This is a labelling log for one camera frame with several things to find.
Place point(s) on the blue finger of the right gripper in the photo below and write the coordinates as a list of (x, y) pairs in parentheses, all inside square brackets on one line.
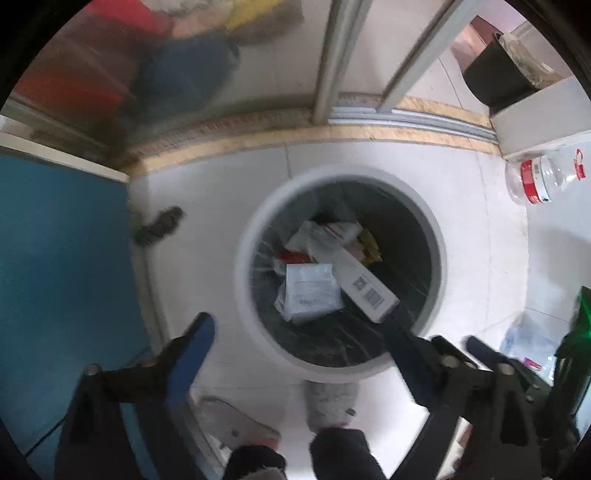
[(492, 359)]

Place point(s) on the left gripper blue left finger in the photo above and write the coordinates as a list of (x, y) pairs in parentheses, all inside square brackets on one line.
[(185, 355)]

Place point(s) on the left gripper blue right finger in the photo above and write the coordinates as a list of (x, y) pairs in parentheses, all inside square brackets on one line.
[(417, 361)]

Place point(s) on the clear white label bag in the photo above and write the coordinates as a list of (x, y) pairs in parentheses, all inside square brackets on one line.
[(308, 292)]

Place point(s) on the long white pink toothpaste box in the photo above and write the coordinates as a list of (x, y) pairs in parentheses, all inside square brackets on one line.
[(363, 287)]

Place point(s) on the small red packet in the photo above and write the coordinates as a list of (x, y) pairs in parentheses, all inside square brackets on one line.
[(295, 257)]

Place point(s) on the green white medicine box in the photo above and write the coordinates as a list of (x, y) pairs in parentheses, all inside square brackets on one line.
[(572, 368)]

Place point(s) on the red white snack bag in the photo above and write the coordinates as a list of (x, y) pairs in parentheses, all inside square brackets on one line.
[(320, 240)]

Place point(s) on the white round trash bin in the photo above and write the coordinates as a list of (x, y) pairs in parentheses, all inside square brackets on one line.
[(342, 346)]

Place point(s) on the small clear water bottle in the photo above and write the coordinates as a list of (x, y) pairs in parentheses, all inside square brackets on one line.
[(528, 342)]

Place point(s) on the grey fluffy right slipper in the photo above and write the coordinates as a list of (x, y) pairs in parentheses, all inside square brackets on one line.
[(329, 405)]

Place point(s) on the blue cabinet door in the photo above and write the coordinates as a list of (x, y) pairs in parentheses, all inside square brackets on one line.
[(68, 295)]

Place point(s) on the black scrub brush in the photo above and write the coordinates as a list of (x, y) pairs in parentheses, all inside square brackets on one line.
[(165, 224)]

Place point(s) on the clear bottle red label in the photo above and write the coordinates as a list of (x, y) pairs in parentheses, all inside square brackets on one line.
[(544, 177)]

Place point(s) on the black plant pot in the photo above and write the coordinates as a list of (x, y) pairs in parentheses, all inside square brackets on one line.
[(505, 72)]

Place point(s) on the glass sliding door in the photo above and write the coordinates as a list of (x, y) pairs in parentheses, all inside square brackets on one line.
[(138, 77)]

